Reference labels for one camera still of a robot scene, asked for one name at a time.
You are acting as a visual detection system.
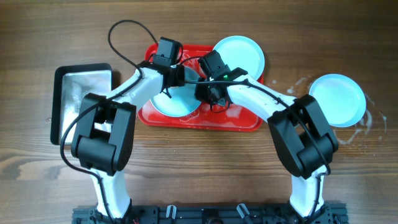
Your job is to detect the light blue plate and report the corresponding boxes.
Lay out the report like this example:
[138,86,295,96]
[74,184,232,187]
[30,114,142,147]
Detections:
[150,84,201,117]
[213,35,266,80]
[309,73,366,128]

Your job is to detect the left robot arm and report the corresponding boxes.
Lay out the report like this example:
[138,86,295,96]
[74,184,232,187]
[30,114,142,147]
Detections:
[68,37,183,223]

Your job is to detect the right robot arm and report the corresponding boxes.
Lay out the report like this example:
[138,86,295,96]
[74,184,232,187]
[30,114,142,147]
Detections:
[195,50,338,223]

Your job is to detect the red plastic tray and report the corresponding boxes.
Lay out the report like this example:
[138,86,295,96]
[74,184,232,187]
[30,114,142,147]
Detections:
[137,44,263,132]

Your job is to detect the black foil-lined tray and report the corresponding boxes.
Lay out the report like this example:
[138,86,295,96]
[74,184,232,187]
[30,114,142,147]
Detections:
[50,63,113,145]

